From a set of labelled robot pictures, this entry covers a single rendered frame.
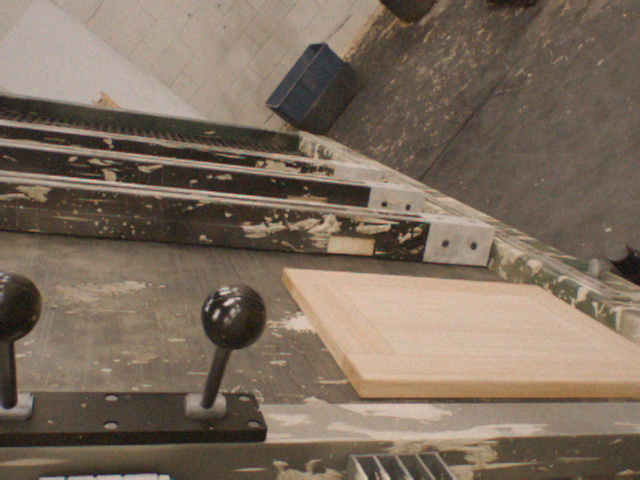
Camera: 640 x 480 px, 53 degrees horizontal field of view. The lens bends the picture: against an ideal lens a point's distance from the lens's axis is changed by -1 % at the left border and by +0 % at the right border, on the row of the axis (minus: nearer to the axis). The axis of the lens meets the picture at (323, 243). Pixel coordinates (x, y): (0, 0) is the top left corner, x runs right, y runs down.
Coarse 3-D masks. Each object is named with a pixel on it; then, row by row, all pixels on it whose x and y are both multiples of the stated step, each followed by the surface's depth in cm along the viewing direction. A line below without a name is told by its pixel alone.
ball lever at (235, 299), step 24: (240, 288) 36; (216, 312) 35; (240, 312) 35; (264, 312) 36; (216, 336) 35; (240, 336) 35; (216, 360) 39; (216, 384) 41; (192, 408) 43; (216, 408) 43
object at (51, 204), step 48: (0, 192) 87; (48, 192) 89; (96, 192) 91; (144, 192) 93; (192, 192) 99; (192, 240) 97; (240, 240) 99; (288, 240) 101; (384, 240) 106; (432, 240) 109; (480, 240) 112
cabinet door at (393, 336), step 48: (288, 288) 85; (336, 288) 83; (384, 288) 87; (432, 288) 90; (480, 288) 94; (528, 288) 98; (336, 336) 68; (384, 336) 71; (432, 336) 73; (480, 336) 76; (528, 336) 79; (576, 336) 82; (384, 384) 60; (432, 384) 62; (480, 384) 63; (528, 384) 65; (576, 384) 67; (624, 384) 69
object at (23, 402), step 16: (0, 272) 32; (16, 272) 33; (0, 288) 32; (16, 288) 32; (32, 288) 33; (0, 304) 31; (16, 304) 32; (32, 304) 32; (0, 320) 31; (16, 320) 32; (32, 320) 33; (0, 336) 32; (16, 336) 32; (0, 352) 35; (0, 368) 36; (0, 384) 37; (16, 384) 38; (0, 400) 39; (16, 400) 39; (32, 400) 40; (0, 416) 39; (16, 416) 39
